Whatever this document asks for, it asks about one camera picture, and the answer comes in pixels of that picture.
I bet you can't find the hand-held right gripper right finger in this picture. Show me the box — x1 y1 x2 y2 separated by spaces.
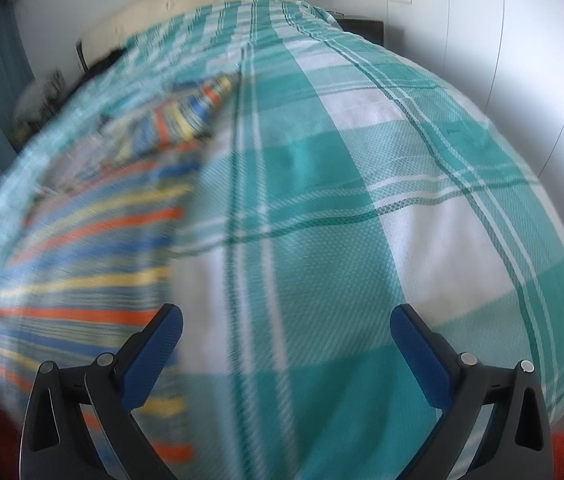
391 304 555 480

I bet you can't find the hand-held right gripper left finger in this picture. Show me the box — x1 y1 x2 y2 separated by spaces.
19 304 183 480

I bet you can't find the striped knit sweater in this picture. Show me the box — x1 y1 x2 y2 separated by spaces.
0 72 240 471

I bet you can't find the bed with teal checked blanket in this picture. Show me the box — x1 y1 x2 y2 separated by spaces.
0 0 564 480

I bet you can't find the white wardrobe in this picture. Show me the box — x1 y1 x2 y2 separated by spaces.
387 0 564 241

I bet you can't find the dark nightstand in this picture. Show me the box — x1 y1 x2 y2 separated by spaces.
334 17 385 48

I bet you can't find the cream padded headboard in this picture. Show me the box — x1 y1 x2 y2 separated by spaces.
77 0 305 68

